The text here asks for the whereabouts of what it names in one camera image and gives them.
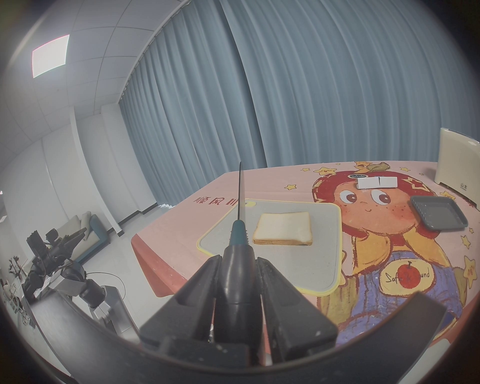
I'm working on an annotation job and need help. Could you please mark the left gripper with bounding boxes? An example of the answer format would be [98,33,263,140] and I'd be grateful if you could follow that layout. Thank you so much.
[44,238,67,260]

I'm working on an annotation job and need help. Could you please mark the blue curtain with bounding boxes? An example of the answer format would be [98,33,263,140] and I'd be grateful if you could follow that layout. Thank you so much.
[118,0,480,211]

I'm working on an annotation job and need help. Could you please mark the knife with blue-green handle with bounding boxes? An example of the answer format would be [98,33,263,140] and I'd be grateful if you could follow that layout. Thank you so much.
[214,161,263,344]

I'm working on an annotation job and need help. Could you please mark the ceiling light panel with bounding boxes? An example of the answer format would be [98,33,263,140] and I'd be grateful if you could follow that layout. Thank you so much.
[31,34,70,79]

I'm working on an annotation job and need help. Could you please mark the dark grey tray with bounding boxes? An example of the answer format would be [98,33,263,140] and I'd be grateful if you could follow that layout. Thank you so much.
[409,194,469,232]

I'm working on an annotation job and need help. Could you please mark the cutting board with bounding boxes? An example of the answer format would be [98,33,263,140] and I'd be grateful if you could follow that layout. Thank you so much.
[196,197,343,297]

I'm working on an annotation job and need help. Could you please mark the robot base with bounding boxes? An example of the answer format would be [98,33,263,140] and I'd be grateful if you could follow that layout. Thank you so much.
[88,285,142,339]

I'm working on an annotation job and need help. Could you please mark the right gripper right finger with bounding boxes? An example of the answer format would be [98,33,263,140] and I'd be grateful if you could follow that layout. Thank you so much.
[256,257,339,364]

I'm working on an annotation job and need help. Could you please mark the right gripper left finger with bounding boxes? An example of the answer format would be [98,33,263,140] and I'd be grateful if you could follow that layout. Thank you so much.
[139,255,223,348]

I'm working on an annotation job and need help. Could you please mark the black cable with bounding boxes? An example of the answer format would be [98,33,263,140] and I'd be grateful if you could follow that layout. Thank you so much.
[85,271,127,298]

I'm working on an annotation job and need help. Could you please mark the cream toaster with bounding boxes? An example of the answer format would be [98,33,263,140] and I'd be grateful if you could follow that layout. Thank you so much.
[434,127,480,211]

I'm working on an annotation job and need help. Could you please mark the slice of bread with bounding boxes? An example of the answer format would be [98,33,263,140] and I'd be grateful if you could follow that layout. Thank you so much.
[252,211,313,247]

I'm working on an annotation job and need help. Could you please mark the beige sofa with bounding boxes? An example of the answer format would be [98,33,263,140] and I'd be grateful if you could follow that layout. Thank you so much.
[59,211,112,263]

